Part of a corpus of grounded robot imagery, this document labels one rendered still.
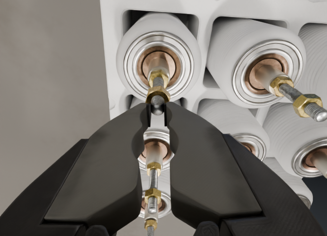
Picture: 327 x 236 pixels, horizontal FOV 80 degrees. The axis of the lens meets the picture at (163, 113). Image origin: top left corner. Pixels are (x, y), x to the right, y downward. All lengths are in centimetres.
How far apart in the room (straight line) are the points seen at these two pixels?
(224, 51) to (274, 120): 17
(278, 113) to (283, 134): 4
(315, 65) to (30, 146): 69
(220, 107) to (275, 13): 14
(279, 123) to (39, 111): 56
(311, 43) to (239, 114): 13
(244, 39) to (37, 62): 46
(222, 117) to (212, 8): 14
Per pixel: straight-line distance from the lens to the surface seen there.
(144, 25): 21
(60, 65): 53
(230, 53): 23
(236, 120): 28
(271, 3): 31
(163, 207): 37
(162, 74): 18
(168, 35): 21
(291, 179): 42
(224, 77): 24
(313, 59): 31
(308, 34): 35
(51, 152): 70
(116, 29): 29
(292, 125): 35
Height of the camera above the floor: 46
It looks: 59 degrees down
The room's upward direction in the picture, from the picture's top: 178 degrees clockwise
